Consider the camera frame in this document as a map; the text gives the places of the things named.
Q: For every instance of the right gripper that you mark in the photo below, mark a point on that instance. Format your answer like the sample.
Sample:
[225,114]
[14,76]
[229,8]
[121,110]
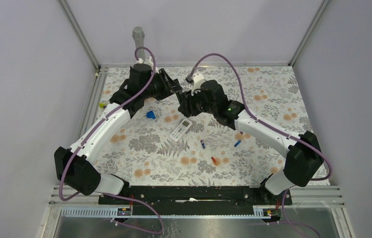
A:
[187,106]

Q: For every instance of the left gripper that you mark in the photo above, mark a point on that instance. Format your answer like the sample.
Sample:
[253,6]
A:
[170,87]

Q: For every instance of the orange red battery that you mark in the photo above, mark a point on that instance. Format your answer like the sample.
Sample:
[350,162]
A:
[214,160]

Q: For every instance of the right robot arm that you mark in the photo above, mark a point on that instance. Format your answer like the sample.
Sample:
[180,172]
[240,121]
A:
[301,151]

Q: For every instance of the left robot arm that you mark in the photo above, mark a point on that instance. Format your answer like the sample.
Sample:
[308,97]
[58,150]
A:
[75,165]

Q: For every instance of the white AC remote control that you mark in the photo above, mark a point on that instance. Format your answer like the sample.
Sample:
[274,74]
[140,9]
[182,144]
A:
[180,130]

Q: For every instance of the blue plastic clip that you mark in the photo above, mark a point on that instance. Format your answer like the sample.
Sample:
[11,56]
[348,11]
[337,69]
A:
[151,115]

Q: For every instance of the floral table mat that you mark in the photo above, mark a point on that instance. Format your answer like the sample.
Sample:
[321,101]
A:
[142,153]

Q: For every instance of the grey microphone on stand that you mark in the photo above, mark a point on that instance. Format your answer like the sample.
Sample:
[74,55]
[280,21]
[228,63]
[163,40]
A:
[138,36]

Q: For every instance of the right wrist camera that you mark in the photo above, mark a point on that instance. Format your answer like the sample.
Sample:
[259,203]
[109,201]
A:
[196,79]

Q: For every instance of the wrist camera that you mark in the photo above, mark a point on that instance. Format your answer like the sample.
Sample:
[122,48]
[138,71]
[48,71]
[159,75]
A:
[148,61]
[196,79]

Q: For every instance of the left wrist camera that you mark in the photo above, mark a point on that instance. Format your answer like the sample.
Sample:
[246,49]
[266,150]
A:
[148,61]

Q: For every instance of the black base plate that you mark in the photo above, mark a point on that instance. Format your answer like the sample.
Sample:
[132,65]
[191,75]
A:
[196,200]

